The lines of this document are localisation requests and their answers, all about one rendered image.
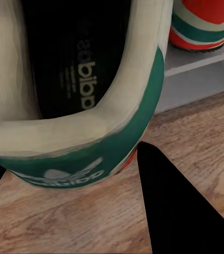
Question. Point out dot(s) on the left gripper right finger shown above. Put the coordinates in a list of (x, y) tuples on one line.
[(180, 219)]

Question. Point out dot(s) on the gym shoe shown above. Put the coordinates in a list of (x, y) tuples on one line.
[(197, 26), (79, 83)]

